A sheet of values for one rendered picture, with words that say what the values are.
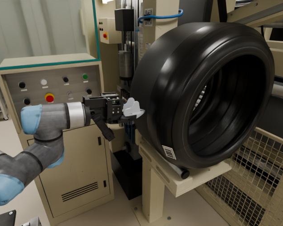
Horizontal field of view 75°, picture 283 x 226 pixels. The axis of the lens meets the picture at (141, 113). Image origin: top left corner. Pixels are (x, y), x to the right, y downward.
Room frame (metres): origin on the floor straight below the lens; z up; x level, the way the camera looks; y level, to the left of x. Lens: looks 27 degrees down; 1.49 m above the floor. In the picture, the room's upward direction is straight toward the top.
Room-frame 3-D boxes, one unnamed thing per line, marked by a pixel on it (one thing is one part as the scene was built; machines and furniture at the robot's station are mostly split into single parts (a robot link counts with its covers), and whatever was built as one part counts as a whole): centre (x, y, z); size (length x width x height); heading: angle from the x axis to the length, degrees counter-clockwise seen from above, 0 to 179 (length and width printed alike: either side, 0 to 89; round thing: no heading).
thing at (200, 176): (0.81, -0.23, 0.80); 0.37 x 0.36 x 0.02; 118
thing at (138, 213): (1.02, -0.09, 0.01); 0.27 x 0.27 x 0.02; 28
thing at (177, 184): (0.74, -0.11, 0.84); 0.36 x 0.09 x 0.06; 28
